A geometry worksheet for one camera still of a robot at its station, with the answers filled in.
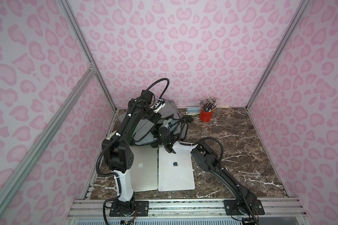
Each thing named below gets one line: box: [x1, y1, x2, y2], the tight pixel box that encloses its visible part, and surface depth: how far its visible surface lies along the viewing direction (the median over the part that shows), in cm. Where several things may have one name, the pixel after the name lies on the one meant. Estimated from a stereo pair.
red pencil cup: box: [199, 108, 214, 122], surface depth 107 cm
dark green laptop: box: [128, 144, 159, 193], surface depth 91 cm
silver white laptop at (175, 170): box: [158, 142, 198, 192], surface depth 86 cm
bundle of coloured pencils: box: [198, 96, 218, 113], surface depth 103 cm
